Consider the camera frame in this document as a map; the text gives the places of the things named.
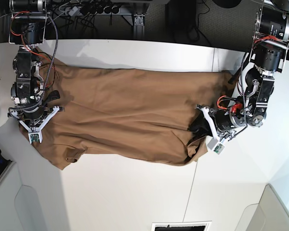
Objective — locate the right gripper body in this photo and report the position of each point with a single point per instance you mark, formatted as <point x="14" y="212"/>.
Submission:
<point x="36" y="118"/>

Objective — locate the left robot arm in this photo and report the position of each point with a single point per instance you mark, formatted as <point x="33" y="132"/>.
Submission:
<point x="255" y="78"/>

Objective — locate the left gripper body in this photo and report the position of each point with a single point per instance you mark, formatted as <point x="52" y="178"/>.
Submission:
<point x="228" y="120"/>

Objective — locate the aluminium table frame post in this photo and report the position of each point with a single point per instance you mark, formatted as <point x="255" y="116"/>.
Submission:
<point x="138" y="26"/>

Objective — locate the brown t-shirt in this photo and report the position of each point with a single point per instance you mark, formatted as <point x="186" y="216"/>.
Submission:
<point x="135" y="113"/>

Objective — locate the left grey chair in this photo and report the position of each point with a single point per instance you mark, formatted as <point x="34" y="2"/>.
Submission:
<point x="20" y="209"/>

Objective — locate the right grey chair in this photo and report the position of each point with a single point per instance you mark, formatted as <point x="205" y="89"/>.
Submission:
<point x="270" y="214"/>

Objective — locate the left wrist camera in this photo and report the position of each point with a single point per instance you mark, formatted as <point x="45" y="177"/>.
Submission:
<point x="215" y="144"/>

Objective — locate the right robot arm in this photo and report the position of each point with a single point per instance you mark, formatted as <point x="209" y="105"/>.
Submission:
<point x="32" y="90"/>

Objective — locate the grey chair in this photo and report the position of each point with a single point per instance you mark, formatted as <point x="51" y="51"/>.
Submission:
<point x="20" y="209"/>
<point x="270" y="214"/>

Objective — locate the black power adapter box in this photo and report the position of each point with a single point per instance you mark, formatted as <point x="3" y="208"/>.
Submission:
<point x="181" y="13"/>

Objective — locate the white framed floor vent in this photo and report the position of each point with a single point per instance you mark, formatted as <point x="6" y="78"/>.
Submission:
<point x="181" y="226"/>

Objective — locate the black power strip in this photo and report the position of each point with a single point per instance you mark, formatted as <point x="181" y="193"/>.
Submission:
<point x="94" y="10"/>

